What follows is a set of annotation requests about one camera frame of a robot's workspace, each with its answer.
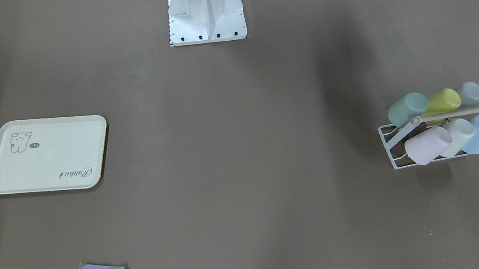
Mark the green plastic cup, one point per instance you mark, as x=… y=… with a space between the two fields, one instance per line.
x=411 y=105

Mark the pink plastic cup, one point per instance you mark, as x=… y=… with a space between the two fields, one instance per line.
x=428 y=145

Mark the cream rabbit print tray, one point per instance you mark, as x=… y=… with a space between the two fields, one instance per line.
x=52 y=154

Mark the yellow-green plastic cup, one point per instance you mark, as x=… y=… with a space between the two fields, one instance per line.
x=445 y=101

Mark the cream white plastic cup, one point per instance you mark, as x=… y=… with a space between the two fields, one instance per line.
x=461 y=132

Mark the grey-blue plastic cup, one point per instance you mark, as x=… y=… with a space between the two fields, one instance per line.
x=469 y=94

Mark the purple folded cloth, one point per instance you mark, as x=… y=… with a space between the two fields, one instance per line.
x=91 y=266

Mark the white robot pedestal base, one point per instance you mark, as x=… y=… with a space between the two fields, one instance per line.
x=193 y=22

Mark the white wire cup rack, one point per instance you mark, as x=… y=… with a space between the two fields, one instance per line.
x=393 y=139

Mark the wooden rack handle rod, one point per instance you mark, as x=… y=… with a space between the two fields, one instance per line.
x=440 y=116

